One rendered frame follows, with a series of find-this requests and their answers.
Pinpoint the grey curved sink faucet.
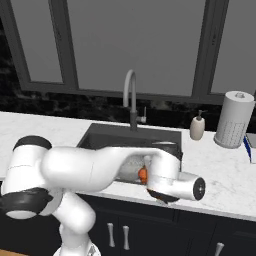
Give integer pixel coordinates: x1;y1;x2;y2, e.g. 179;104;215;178
122;69;148;132

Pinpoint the dark sink basin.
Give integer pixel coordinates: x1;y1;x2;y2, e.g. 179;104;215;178
76;122;184;185

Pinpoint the grey colander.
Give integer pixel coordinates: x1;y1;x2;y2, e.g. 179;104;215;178
118;156;147;183

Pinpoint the orange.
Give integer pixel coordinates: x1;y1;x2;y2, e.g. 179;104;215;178
138;167;149;185

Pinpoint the beige soap dispenser bottle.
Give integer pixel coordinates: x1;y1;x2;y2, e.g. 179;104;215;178
189;109;208;142

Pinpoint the dark drawer front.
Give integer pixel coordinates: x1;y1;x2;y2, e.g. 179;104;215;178
79;194;178;222

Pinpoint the grey framed window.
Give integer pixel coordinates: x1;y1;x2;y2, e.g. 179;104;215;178
0;0;256;106

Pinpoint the white paper towel roll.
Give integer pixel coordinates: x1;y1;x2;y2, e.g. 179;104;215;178
213;90;256;150

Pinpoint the dark cupboard door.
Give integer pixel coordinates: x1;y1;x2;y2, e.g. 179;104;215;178
203;229;256;256
117;215;178;256
87;210;120;256

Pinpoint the silver cupboard handle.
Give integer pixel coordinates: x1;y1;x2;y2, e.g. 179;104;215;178
213;242;225;256
122;225;131;251
106;222;116;249

